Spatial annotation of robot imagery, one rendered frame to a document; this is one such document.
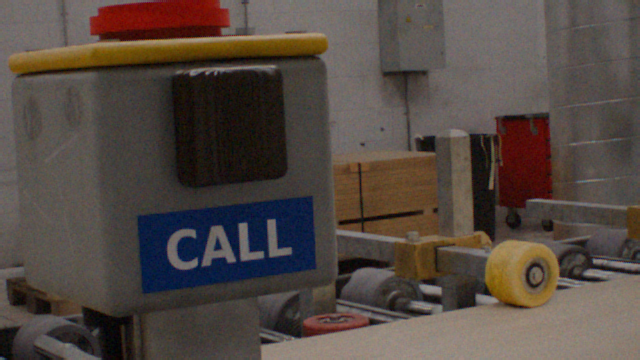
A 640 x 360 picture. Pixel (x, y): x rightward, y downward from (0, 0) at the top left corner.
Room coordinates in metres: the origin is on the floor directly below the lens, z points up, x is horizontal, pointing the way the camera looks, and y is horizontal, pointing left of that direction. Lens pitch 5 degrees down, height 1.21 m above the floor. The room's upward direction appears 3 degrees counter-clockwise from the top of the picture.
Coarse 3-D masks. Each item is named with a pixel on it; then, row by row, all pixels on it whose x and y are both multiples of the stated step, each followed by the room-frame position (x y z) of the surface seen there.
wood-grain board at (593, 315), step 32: (576, 288) 1.70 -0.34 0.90; (608, 288) 1.69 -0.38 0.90; (416, 320) 1.56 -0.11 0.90; (448, 320) 1.54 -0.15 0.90; (480, 320) 1.53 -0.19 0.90; (512, 320) 1.52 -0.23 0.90; (544, 320) 1.51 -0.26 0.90; (576, 320) 1.49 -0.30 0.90; (608, 320) 1.48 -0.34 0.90; (288, 352) 1.42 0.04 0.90; (320, 352) 1.41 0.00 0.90; (352, 352) 1.40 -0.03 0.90; (384, 352) 1.39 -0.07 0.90; (416, 352) 1.38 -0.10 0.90; (448, 352) 1.37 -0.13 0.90; (480, 352) 1.36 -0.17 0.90; (512, 352) 1.35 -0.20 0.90; (544, 352) 1.34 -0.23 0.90; (576, 352) 1.33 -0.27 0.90; (608, 352) 1.32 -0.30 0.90
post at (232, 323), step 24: (168, 312) 0.35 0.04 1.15; (192, 312) 0.35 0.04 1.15; (216, 312) 0.36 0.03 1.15; (240, 312) 0.36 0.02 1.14; (120, 336) 0.36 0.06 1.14; (144, 336) 0.35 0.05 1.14; (168, 336) 0.35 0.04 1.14; (192, 336) 0.35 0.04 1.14; (216, 336) 0.36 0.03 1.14; (240, 336) 0.36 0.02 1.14
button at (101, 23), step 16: (192, 0) 0.36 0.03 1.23; (208, 0) 0.36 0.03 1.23; (96, 16) 0.36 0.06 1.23; (112, 16) 0.35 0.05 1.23; (128, 16) 0.35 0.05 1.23; (144, 16) 0.35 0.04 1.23; (160, 16) 0.35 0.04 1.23; (176, 16) 0.35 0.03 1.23; (192, 16) 0.35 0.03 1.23; (208, 16) 0.36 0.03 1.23; (224, 16) 0.36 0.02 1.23; (96, 32) 0.36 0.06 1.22; (112, 32) 0.36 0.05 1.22; (128, 32) 0.35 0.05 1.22; (144, 32) 0.35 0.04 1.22; (160, 32) 0.35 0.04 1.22; (176, 32) 0.35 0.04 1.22; (192, 32) 0.36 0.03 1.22; (208, 32) 0.36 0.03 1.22
